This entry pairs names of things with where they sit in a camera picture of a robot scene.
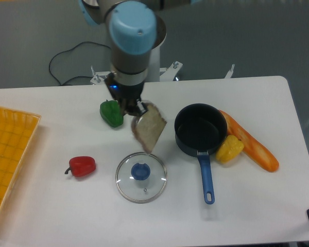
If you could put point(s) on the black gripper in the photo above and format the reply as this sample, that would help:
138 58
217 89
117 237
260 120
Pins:
128 97

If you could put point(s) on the toast slice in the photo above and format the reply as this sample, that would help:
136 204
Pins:
148 127

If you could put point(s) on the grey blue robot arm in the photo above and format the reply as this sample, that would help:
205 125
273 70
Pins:
96 12

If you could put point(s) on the green bell pepper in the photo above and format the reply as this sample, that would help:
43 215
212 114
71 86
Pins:
110 113

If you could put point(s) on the glass lid blue knob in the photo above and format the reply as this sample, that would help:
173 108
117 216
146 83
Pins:
141 178

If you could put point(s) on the red bell pepper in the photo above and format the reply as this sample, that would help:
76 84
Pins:
80 166

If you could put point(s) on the yellow bell pepper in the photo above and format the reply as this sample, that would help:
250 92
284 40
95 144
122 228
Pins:
230 148

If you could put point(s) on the orange baguette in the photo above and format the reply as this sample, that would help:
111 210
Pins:
253 148

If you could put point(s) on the yellow woven basket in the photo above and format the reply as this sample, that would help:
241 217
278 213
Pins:
17 129

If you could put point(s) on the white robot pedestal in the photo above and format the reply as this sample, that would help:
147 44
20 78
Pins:
155 64

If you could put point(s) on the dark pot blue handle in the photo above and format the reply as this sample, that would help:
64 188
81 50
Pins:
200 129

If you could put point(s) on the white table bracket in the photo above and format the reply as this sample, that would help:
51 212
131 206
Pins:
230 72

